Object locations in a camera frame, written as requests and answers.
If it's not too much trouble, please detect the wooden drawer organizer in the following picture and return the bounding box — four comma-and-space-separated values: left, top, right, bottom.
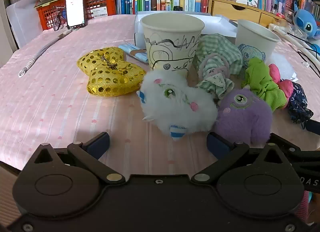
208, 0, 288, 28

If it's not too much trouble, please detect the small bicycle model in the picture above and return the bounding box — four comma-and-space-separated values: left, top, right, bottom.
52, 5, 67, 32

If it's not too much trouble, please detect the thin black cable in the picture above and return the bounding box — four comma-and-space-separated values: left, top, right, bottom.
287, 32, 320, 77

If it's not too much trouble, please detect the blue alien plush toy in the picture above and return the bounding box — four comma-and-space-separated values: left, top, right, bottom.
293, 1, 320, 38

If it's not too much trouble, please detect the lavender striped scrunchie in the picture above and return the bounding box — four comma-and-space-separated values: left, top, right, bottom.
197, 53, 232, 82

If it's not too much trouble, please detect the white plastic board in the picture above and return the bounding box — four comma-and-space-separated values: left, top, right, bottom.
6, 2, 42, 47

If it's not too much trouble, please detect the small paper cup blue drawing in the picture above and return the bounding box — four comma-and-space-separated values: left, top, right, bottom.
235, 19, 281, 71

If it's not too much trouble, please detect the navy floral fabric pouch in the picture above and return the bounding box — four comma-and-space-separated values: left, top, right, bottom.
287, 82, 314, 125

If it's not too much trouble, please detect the purple plush toy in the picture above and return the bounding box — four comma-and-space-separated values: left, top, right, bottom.
214, 88, 273, 146

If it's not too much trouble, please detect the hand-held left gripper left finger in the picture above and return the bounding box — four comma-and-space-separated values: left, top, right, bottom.
32, 132, 126, 185

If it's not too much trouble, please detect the light blue striped packet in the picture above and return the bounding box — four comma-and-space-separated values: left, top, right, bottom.
118, 42, 149, 63

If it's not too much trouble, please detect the white plastic tube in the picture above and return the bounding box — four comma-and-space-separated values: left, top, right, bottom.
269, 23, 320, 62

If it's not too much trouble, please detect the bright green scrunchie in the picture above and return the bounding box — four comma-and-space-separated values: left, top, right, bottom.
241, 57, 288, 111

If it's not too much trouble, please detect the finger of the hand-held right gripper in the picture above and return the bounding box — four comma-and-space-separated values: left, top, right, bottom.
306, 119, 320, 136
270, 133, 320, 171

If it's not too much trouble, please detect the green checked fabric scrunchie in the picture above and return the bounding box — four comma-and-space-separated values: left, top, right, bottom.
192, 34, 243, 100

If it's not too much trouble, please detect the white shallow box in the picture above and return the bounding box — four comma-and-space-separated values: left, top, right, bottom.
134, 11, 238, 47

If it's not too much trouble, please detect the gold sequin fabric bow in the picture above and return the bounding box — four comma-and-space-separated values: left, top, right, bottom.
77, 47, 147, 97

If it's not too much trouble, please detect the grey braided strap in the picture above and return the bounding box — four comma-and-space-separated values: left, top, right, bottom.
18, 27, 75, 78

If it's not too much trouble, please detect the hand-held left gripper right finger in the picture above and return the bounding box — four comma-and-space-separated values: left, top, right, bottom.
191, 132, 293, 185

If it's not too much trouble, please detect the smartphone on stand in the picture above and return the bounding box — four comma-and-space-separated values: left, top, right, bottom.
64, 0, 87, 30

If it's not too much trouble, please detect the large paper cup black drawing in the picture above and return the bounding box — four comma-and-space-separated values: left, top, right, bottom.
139, 13, 205, 78

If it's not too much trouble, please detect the white fluffy plush toy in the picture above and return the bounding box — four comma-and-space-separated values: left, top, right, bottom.
136, 69, 218, 142

